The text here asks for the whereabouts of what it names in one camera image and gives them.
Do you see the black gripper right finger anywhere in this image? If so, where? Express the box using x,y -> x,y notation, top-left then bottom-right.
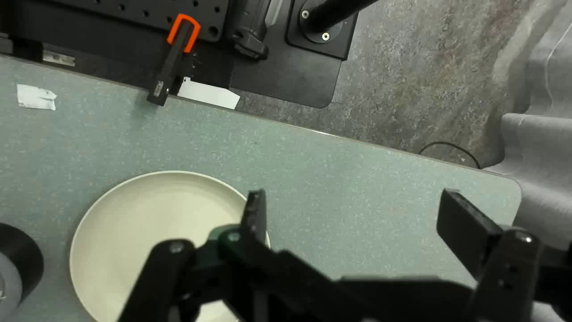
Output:
437,188 -> 572,322

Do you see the cream round plate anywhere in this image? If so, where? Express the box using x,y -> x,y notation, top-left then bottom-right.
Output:
68,170 -> 274,322

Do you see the black clamp with orange handle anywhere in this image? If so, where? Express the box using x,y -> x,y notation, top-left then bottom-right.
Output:
147,13 -> 204,108

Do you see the black tape roll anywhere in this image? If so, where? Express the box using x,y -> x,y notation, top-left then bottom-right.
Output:
0,222 -> 47,319

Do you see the black perforated breadboard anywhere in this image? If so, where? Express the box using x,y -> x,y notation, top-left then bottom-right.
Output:
0,0 -> 360,111

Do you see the thin black floor cable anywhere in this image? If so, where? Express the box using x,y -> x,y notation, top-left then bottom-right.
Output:
417,140 -> 483,170

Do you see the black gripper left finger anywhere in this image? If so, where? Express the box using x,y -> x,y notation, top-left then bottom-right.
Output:
117,188 -> 337,322

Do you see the black post with base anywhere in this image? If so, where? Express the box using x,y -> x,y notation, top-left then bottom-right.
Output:
285,0 -> 381,63

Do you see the white tape piece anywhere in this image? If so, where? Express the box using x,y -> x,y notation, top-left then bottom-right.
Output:
15,83 -> 60,113

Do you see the white block at table edge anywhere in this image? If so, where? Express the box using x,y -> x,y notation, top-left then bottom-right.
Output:
176,75 -> 244,113

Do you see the black knob bracket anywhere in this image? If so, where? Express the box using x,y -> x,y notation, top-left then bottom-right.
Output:
228,0 -> 283,63

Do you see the small aluminium bracket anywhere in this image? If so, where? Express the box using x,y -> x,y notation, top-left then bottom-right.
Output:
42,49 -> 79,70

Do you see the grey fabric cover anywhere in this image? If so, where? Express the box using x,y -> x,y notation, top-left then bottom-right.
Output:
481,0 -> 572,252

